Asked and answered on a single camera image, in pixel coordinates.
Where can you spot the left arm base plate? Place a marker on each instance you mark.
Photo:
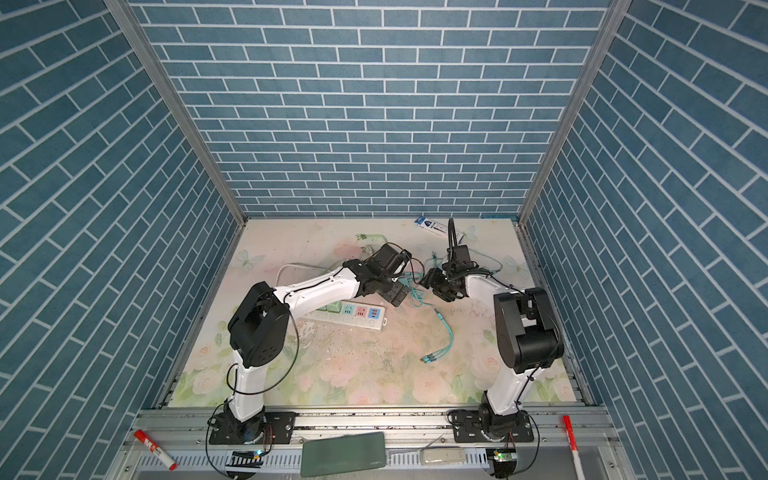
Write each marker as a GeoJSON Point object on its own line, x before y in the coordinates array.
{"type": "Point", "coordinates": [266, 428]}

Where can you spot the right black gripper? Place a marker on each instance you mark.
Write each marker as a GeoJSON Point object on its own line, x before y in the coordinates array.
{"type": "Point", "coordinates": [433, 277]}

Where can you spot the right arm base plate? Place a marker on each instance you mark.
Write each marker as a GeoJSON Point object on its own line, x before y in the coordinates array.
{"type": "Point", "coordinates": [475, 426]}

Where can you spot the white power strip coloured sockets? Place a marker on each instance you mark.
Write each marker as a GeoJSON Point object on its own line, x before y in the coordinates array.
{"type": "Point", "coordinates": [346, 312]}

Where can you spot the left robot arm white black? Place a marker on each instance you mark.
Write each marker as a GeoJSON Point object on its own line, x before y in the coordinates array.
{"type": "Point", "coordinates": [259, 326]}

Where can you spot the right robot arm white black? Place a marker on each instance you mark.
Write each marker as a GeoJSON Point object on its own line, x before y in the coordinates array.
{"type": "Point", "coordinates": [528, 337]}

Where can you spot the red white pen right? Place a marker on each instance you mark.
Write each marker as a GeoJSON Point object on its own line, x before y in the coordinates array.
{"type": "Point", "coordinates": [578, 466]}

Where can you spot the blue white toothpaste box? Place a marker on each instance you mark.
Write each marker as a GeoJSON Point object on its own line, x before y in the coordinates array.
{"type": "Point", "coordinates": [432, 226]}

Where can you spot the green rectangular pad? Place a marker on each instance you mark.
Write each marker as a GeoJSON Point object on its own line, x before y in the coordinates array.
{"type": "Point", "coordinates": [344, 454]}

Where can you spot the red marker left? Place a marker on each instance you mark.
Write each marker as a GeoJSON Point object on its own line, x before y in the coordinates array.
{"type": "Point", "coordinates": [163, 457]}

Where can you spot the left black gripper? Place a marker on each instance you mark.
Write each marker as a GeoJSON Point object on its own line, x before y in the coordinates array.
{"type": "Point", "coordinates": [393, 293]}

